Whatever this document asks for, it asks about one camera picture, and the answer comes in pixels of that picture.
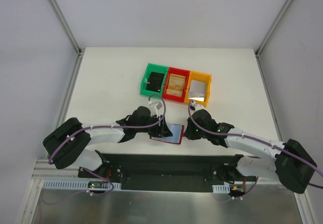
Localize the red leather card holder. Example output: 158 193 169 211
150 123 184 145

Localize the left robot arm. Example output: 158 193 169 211
43 106 173 178

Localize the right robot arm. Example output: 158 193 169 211
184 105 317 194

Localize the black VIP card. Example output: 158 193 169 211
146 72 165 92

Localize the gold VIP card lower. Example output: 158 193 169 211
166 88 183 97

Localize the gold vip card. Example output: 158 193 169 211
168 74 186 88
166 88 183 97

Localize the silver VIP card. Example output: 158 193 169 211
187 80 206 101

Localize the gold VIP card upper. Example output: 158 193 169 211
168 74 186 88

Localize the green plastic bin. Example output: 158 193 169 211
140 63 169 96

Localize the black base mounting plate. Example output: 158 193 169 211
77 152 260 192

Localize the yellow plastic bin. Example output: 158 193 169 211
184 71 212 107

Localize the red plastic bin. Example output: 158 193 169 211
162 67 190 103

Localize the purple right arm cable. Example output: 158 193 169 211
188 100 323 188

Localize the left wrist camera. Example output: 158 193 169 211
148 101 163 113

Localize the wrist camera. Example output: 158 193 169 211
148 101 163 113
189 101 204 112

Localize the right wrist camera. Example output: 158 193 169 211
189 101 204 112

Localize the right white cable duct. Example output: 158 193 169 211
212 183 230 194

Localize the white cable duct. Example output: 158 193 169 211
212 183 230 194
43 180 122 191

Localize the left aluminium frame post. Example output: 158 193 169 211
47 0 82 55

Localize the aluminium frame post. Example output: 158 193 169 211
47 0 82 55
255 0 295 58

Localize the left white cable duct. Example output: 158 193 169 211
43 180 122 191

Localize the right aluminium frame post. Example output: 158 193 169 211
255 0 295 58

